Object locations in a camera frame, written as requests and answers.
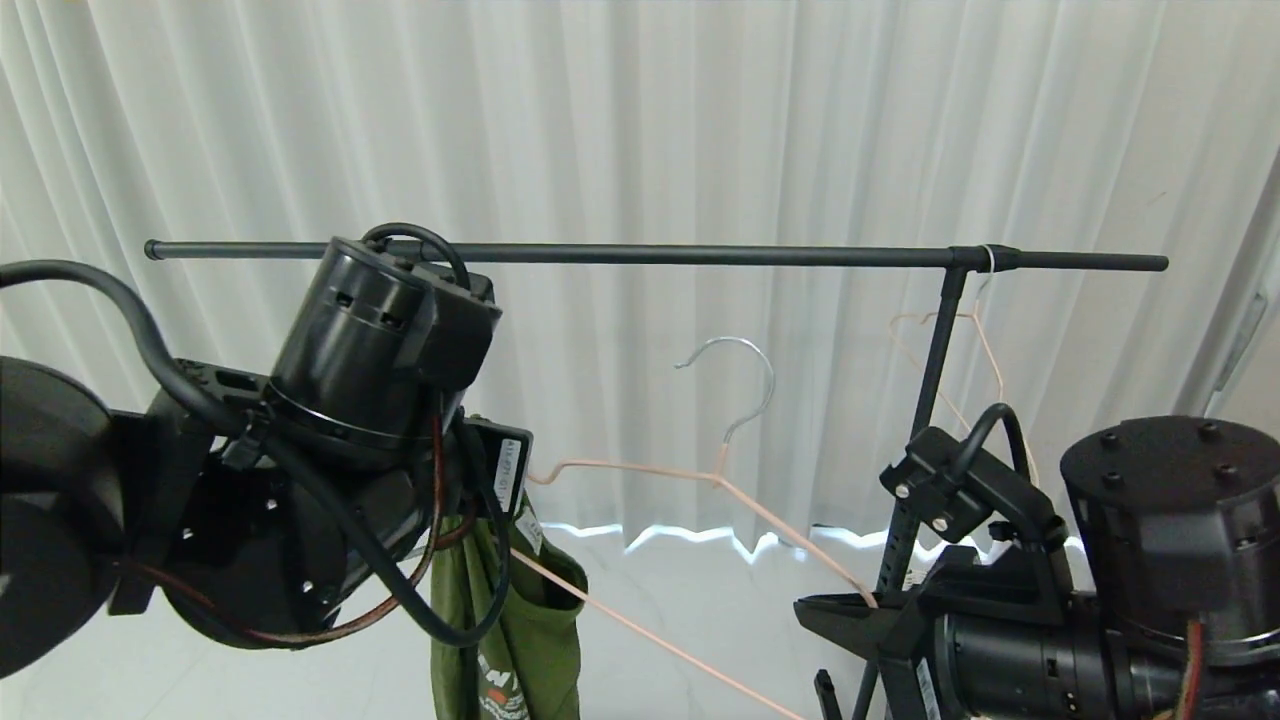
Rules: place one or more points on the white curtain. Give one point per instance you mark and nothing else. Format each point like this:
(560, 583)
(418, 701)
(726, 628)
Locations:
(650, 120)

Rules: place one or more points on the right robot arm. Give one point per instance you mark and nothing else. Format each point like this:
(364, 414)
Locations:
(1170, 520)

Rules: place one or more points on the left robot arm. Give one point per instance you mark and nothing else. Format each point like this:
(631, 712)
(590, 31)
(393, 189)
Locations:
(350, 340)

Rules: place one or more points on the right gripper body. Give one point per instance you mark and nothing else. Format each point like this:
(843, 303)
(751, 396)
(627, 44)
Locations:
(1000, 660)

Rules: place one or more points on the green printed shirt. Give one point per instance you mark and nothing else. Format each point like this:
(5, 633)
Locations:
(530, 640)

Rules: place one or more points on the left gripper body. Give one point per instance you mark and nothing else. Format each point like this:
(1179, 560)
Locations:
(250, 560)

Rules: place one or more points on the black clothes rack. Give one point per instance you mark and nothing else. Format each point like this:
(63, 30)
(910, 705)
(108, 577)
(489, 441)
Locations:
(700, 254)

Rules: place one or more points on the pink clothes hanger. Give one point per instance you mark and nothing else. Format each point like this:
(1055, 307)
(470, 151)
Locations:
(985, 335)
(718, 472)

